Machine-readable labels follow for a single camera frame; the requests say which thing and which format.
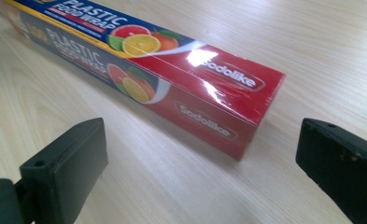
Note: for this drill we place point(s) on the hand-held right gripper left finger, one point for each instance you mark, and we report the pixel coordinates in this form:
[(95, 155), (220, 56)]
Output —
[(66, 168)]

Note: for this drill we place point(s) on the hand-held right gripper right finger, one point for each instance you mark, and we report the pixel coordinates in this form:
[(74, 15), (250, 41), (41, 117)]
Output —
[(340, 161)]

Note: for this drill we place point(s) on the red and blue food wrap box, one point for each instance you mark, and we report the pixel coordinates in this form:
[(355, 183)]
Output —
[(178, 81)]

